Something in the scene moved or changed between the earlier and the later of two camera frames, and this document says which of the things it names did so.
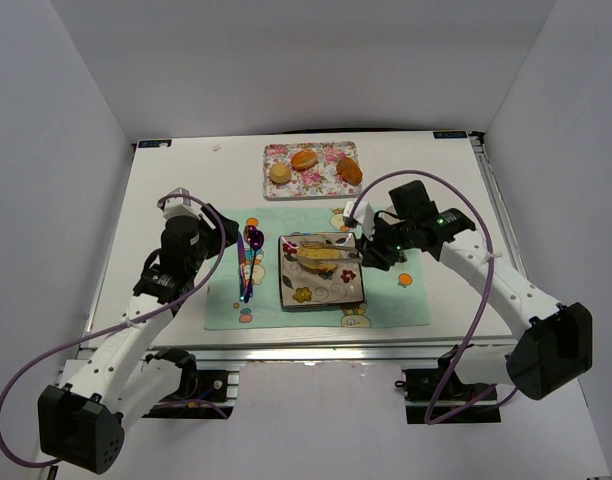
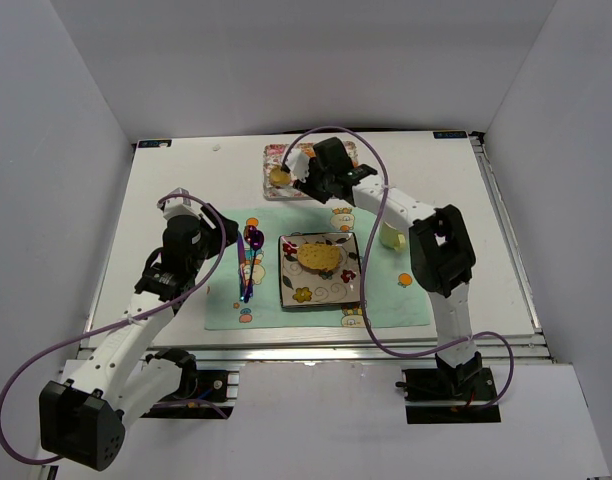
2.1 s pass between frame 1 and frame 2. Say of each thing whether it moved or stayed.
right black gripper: moved
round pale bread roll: stayed
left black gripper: stayed
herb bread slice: stayed
